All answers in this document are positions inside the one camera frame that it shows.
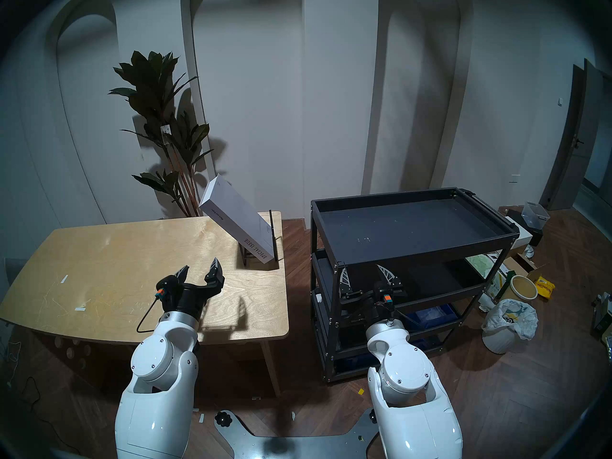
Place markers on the tall green potted plant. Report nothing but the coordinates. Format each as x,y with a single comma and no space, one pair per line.
153,90

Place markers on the small white box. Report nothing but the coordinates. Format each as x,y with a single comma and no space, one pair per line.
523,233

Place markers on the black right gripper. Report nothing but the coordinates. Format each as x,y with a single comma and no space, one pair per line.
377,305

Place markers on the brown cardboard box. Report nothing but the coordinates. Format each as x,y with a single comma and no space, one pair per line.
523,264

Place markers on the grey door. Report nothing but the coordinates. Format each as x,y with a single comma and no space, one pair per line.
573,137

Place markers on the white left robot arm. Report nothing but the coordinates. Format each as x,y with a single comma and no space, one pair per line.
158,367

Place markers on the wrist camera orange plug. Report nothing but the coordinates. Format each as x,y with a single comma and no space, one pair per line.
161,294
387,299

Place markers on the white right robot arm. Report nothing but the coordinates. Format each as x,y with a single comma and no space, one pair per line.
406,367

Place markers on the left wrist camera orange plug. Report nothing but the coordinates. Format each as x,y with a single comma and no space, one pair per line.
161,294

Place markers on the yellow packet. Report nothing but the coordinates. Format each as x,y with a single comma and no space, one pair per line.
545,287

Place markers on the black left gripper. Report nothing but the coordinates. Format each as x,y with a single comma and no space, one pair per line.
189,298

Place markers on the white boxed book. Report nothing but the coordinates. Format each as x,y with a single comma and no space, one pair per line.
234,214

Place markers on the black three-shelf utility cart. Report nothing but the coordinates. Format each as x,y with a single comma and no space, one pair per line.
406,228

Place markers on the right wrist camera orange plug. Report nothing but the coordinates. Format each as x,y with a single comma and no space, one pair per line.
387,299

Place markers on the black base knob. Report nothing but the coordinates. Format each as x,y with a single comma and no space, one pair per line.
372,416
223,419

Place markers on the green white paper bag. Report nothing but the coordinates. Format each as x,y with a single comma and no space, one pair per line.
485,267

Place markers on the round beige bowl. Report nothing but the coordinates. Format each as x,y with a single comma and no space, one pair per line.
524,287

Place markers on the blue bin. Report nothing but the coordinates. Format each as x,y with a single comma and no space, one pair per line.
430,315

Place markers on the clear plastic storage box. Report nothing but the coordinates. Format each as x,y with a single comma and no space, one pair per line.
535,215

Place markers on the light wooden table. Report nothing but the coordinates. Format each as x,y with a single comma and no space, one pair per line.
119,271

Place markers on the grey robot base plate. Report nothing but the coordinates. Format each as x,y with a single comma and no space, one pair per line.
287,446

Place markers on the white bin with plastic bag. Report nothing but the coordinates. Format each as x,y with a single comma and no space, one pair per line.
507,319

